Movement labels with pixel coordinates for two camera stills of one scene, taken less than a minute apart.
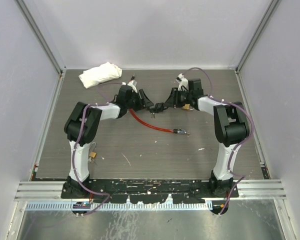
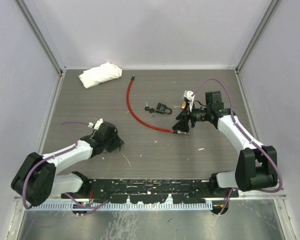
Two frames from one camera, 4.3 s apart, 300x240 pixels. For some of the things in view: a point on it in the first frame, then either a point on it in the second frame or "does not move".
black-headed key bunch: [152, 112] does not move
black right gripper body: [184, 97] → [198, 114]
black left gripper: [144, 102] → [117, 142]
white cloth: [100, 74] does not move
